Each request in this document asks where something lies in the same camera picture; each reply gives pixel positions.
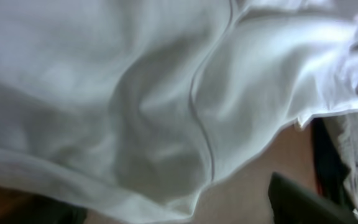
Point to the black and red garment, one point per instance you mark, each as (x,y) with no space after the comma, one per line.
(328,166)

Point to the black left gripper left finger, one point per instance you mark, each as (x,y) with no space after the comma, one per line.
(43,210)

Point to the white t-shirt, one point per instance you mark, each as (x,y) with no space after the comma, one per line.
(133,108)

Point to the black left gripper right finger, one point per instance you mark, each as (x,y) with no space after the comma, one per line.
(292,203)

